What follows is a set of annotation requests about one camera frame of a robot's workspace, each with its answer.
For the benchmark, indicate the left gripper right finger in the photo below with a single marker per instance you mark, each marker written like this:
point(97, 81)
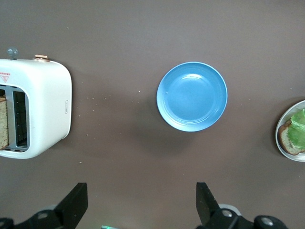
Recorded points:
point(212, 214)

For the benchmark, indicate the beige plate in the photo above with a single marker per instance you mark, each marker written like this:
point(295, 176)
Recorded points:
point(293, 157)

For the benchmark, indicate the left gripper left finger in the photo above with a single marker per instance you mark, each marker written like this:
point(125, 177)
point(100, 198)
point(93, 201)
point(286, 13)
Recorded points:
point(62, 214)

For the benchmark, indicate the blue plate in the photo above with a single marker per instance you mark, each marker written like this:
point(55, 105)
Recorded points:
point(190, 97)

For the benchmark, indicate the cream white toaster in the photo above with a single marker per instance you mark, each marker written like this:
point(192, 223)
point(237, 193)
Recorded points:
point(47, 95)

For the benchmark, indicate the brown bread slice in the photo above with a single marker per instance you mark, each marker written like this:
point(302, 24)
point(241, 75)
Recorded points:
point(286, 140)
point(3, 124)

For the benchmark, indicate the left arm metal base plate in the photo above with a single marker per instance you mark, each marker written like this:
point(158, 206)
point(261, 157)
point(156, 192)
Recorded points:
point(106, 227)

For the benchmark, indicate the green lettuce leaf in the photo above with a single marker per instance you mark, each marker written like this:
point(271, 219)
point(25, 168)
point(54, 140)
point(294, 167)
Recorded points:
point(297, 128)

